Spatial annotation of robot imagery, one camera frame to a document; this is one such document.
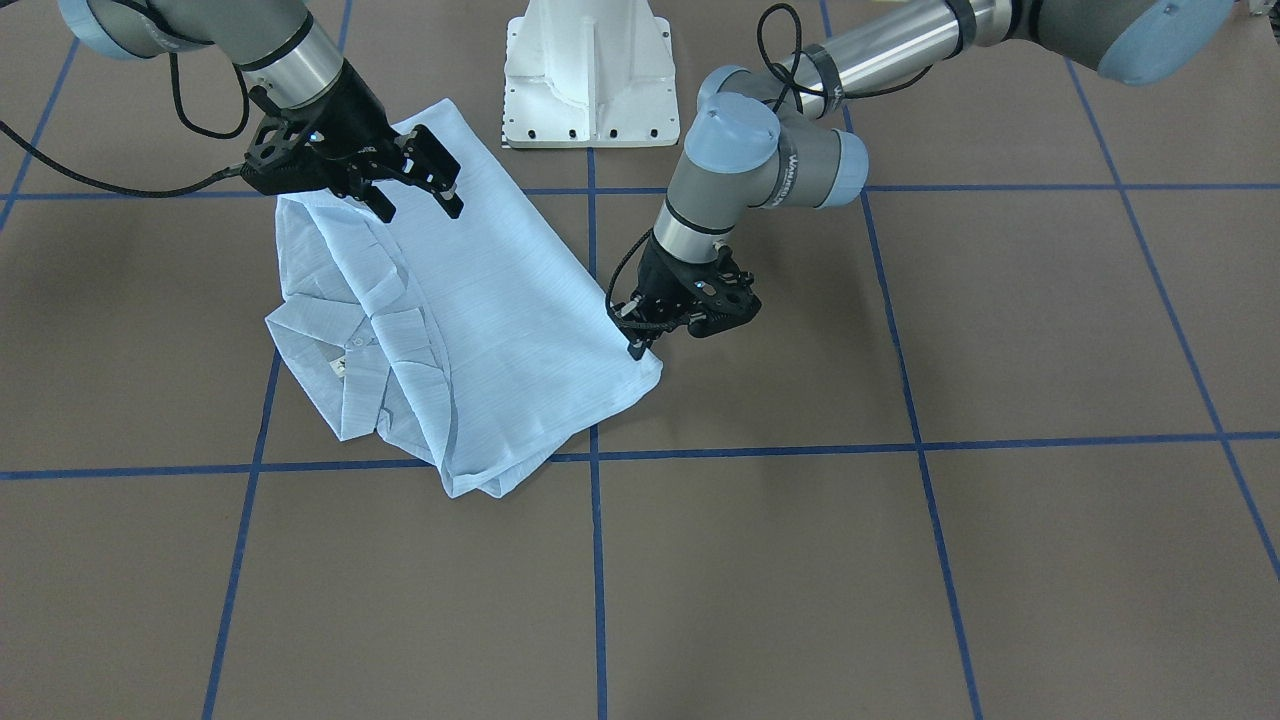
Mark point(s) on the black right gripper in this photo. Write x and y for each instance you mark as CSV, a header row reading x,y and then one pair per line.
x,y
362,118

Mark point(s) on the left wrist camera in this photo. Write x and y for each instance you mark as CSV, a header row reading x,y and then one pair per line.
x,y
722,293

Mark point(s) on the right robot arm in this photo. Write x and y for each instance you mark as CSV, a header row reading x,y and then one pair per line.
x,y
275,45

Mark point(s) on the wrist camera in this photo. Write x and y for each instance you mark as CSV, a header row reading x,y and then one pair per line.
x,y
280,161
722,293

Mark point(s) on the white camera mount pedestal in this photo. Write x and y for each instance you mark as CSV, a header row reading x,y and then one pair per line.
x,y
589,75

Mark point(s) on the light blue button shirt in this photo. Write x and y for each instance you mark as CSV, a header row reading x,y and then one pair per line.
x,y
479,344

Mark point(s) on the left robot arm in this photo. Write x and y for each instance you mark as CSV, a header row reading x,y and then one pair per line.
x,y
756,142

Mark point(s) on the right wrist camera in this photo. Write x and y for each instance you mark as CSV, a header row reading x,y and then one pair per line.
x,y
280,161

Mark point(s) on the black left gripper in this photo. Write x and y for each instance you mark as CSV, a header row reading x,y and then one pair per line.
x,y
662,275

